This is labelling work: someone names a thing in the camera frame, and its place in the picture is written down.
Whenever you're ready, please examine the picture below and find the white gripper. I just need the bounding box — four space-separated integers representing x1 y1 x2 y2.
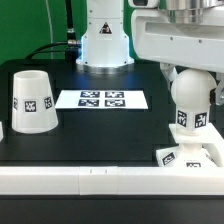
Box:
131 8 224 105

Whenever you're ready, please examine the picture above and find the white lamp bulb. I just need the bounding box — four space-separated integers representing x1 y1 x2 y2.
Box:
171 69 217 133

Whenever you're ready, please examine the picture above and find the white lamp base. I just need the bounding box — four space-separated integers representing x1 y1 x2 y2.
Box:
156 123 218 168

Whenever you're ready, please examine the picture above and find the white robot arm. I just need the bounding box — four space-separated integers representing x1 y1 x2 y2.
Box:
78 0 224 105

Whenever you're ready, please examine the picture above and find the white lamp shade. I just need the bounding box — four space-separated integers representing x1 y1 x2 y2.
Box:
12 70 58 134

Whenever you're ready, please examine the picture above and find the white marker sheet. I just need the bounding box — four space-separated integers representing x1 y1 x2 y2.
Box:
56 90 148 109

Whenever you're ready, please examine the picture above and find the white left fence piece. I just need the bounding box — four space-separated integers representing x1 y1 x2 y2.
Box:
0 121 4 142

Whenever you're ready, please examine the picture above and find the white right fence rail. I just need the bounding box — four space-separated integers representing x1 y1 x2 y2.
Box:
208 123 224 168

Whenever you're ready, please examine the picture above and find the white fence rail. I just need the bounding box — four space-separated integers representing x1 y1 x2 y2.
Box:
208 123 224 168
0 167 224 195

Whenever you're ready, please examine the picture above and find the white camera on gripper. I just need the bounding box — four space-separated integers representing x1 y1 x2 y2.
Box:
128 0 159 9

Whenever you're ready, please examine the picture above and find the black cable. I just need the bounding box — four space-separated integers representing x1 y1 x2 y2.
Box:
24 0 83 61

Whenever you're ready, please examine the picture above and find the thin white cable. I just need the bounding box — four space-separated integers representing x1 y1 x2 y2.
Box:
45 0 54 60

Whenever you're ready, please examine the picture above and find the white front fence rail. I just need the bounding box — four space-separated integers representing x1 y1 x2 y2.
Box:
0 167 224 195

